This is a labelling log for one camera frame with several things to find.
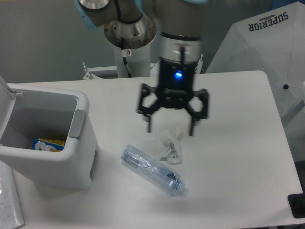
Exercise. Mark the black device at edge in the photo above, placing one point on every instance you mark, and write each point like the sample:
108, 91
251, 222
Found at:
297, 205

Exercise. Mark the white Superior umbrella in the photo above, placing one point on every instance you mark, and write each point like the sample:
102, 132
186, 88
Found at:
272, 42

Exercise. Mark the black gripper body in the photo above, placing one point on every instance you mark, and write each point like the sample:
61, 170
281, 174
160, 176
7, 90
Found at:
175, 83

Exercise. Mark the crumpled clear plastic wrapper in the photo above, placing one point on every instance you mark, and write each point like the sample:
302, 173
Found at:
171, 140

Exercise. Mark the clear plastic water bottle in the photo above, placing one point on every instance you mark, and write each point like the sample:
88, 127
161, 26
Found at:
153, 170

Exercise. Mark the white paper notebook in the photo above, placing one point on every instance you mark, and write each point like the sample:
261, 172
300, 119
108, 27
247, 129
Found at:
11, 215

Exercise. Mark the white push-lid trash can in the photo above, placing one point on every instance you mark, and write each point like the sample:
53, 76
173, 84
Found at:
47, 136

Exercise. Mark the white metal base frame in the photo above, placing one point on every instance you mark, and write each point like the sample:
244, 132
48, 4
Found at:
110, 72

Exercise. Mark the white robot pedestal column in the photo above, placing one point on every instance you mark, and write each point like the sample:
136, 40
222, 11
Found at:
133, 50

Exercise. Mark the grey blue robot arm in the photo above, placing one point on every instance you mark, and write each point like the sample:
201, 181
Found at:
181, 33

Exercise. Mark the blue yellow snack packet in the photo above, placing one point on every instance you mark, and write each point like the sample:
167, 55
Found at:
52, 144

